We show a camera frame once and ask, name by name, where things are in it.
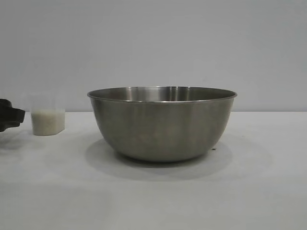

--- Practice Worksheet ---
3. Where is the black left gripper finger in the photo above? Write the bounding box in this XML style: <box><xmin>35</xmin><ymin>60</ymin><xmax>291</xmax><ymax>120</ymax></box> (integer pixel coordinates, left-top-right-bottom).
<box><xmin>0</xmin><ymin>97</ymin><xmax>26</xmax><ymax>134</ymax></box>

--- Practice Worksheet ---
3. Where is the clear plastic measuring cup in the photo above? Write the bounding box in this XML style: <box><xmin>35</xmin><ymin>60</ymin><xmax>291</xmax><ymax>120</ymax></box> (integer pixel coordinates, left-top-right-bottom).
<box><xmin>21</xmin><ymin>92</ymin><xmax>66</xmax><ymax>137</ymax></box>

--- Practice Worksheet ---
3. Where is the stainless steel mixing bowl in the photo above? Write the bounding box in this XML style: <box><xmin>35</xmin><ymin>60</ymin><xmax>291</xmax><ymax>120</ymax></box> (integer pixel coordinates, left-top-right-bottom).
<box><xmin>86</xmin><ymin>85</ymin><xmax>237</xmax><ymax>163</ymax></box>

